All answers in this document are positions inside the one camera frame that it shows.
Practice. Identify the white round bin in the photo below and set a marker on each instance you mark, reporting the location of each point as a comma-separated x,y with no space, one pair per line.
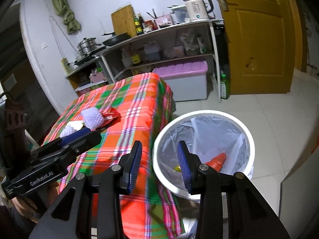
245,129

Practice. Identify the dark sauce bottle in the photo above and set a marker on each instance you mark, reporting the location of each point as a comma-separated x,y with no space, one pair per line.
141,23
136,25

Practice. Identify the wooden cutting board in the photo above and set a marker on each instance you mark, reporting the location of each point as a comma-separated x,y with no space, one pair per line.
123,22

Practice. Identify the white wall switch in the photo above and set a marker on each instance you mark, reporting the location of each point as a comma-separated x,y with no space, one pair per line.
44,45

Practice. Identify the crumpled plastic bags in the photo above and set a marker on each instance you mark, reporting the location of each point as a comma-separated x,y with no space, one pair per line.
190,41

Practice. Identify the low wooden shelf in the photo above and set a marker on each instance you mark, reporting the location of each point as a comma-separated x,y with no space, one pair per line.
79,69

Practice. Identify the steel steamer pot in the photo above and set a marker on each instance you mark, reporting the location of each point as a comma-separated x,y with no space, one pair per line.
86,46

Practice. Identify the green plastic bottle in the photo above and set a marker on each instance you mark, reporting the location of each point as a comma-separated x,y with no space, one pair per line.
224,84

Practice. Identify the dark liquid jug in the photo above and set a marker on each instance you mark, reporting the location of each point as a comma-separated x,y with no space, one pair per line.
152,51

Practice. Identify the clear plastic container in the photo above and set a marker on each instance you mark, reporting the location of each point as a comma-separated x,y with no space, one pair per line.
180,13

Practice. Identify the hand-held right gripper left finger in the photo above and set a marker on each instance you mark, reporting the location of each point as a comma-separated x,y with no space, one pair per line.
133,169

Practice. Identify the white kitchen shelf unit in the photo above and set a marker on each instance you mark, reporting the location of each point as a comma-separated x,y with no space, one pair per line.
162,31

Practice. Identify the yellow label bottle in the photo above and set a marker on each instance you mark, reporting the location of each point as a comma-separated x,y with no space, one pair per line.
135,57

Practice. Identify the white plastic bottle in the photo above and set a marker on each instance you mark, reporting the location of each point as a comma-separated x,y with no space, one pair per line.
126,57

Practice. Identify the bunch of dark chopsticks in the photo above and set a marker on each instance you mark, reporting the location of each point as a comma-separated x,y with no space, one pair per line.
152,14

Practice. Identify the black induction cooker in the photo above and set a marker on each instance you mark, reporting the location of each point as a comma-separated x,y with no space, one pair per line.
84,58

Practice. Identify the small plastic bucket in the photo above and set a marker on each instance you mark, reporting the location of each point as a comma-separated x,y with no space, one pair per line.
178,51

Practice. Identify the red snack wrapper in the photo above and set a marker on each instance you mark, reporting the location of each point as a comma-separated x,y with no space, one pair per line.
111,115

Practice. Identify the red sauce jar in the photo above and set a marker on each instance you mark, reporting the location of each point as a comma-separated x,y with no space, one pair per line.
149,25

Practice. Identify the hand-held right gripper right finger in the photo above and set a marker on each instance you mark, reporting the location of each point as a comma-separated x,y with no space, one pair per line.
184,169

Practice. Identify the yellowed power strip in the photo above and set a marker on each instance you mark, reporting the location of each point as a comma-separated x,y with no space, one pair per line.
65,66

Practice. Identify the green hanging cloth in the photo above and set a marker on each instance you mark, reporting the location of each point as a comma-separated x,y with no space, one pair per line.
63,10

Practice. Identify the white foam fruit net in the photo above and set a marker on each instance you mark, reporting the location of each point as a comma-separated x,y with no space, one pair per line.
92,115
66,130

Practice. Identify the pink lidded storage box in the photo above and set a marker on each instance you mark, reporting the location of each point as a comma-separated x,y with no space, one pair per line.
184,79

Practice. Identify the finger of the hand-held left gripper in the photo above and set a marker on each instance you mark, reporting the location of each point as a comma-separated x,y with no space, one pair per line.
87,139
74,134

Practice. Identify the clear bin liner bag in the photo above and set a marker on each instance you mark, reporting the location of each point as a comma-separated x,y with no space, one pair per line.
211,134

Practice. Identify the yellow wooden door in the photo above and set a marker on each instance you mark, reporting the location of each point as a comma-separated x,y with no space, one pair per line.
256,42

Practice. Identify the person's left hand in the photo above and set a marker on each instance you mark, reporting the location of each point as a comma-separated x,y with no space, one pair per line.
22,206

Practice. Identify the plaid tablecloth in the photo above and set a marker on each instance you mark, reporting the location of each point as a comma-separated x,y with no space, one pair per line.
129,99

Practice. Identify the pink utensil holder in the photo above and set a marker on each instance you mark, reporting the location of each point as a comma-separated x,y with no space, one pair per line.
164,21

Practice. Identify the white electric kettle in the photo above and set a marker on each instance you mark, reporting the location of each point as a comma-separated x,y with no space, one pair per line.
198,7

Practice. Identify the red plastic bag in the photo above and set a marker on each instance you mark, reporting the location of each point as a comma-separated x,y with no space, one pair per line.
216,163

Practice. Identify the pink plastic basket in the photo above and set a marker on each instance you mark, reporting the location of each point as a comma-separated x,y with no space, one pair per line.
96,77

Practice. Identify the black frying pan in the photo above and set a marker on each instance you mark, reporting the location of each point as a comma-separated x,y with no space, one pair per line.
116,39

